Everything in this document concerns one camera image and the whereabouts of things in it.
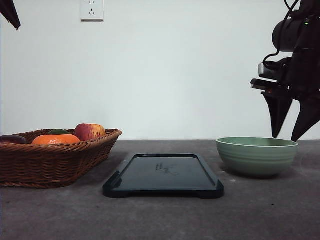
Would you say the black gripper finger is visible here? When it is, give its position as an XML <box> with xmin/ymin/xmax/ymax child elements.
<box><xmin>0</xmin><ymin>0</ymin><xmax>21</xmax><ymax>30</ymax></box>

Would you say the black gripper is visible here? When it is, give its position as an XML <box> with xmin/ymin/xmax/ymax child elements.
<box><xmin>250</xmin><ymin>47</ymin><xmax>320</xmax><ymax>142</ymax></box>

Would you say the light green ceramic bowl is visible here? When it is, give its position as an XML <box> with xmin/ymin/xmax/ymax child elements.
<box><xmin>216</xmin><ymin>136</ymin><xmax>299</xmax><ymax>176</ymax></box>

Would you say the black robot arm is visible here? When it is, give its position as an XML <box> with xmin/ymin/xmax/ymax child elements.
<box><xmin>250</xmin><ymin>0</ymin><xmax>320</xmax><ymax>142</ymax></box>

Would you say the brown wicker basket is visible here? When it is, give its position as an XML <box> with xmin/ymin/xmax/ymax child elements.
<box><xmin>0</xmin><ymin>129</ymin><xmax>122</xmax><ymax>189</ymax></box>

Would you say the dark purple fruit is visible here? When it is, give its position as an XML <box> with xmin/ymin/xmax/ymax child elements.
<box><xmin>0</xmin><ymin>135</ymin><xmax>26</xmax><ymax>144</ymax></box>

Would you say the dark green fruit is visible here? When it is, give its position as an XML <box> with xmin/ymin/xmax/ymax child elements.
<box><xmin>48</xmin><ymin>129</ymin><xmax>71</xmax><ymax>135</ymax></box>

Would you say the orange fruit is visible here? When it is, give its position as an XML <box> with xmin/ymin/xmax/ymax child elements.
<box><xmin>31</xmin><ymin>134</ymin><xmax>81</xmax><ymax>145</ymax></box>

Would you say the red yellow apple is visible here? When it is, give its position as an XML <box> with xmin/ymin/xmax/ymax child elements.
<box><xmin>75</xmin><ymin>123</ymin><xmax>106</xmax><ymax>141</ymax></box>

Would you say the dark teal rectangular tray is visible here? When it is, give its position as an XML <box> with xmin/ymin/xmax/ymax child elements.
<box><xmin>103</xmin><ymin>153</ymin><xmax>224</xmax><ymax>199</ymax></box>

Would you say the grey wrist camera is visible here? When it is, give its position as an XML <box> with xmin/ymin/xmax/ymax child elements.
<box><xmin>258</xmin><ymin>57</ymin><xmax>292</xmax><ymax>80</ymax></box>

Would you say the white wall socket left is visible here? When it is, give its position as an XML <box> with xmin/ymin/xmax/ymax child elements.
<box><xmin>80</xmin><ymin>0</ymin><xmax>105</xmax><ymax>23</ymax></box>

